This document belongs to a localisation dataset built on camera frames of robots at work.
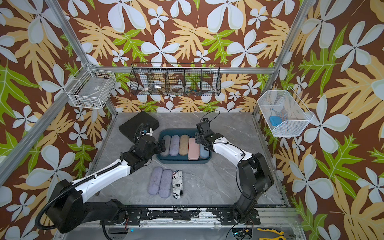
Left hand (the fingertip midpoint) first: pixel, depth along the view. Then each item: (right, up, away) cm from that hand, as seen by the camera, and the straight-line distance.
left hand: (160, 140), depth 85 cm
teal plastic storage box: (+11, -13, +7) cm, 18 cm away
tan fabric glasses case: (+13, -6, +11) cm, 18 cm away
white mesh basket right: (+72, +15, -1) cm, 74 cm away
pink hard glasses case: (+19, -8, +12) cm, 24 cm away
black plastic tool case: (-26, +7, +20) cm, 34 cm away
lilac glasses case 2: (+4, -24, -3) cm, 25 cm away
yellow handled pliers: (+60, -44, -17) cm, 76 cm away
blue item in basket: (+64, +11, -5) cm, 65 cm away
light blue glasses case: (+26, -9, +7) cm, 29 cm away
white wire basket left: (-40, +30, 0) cm, 50 cm away
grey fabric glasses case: (+1, 0, +18) cm, 18 cm away
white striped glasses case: (+10, -25, -3) cm, 27 cm away
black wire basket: (+8, +39, +12) cm, 42 cm away
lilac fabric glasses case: (+7, -5, +13) cm, 16 cm away
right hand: (+25, +2, +8) cm, 26 cm away
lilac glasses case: (-2, -23, -2) cm, 24 cm away
